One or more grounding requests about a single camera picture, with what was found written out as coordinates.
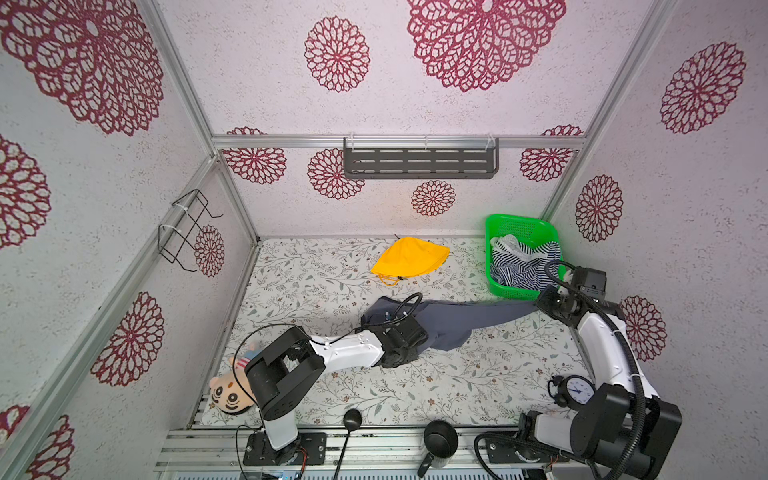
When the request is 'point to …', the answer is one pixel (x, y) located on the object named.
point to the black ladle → (352, 420)
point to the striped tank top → (516, 265)
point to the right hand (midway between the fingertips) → (543, 296)
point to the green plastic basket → (498, 225)
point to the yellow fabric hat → (408, 257)
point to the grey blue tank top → (449, 325)
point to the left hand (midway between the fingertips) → (409, 353)
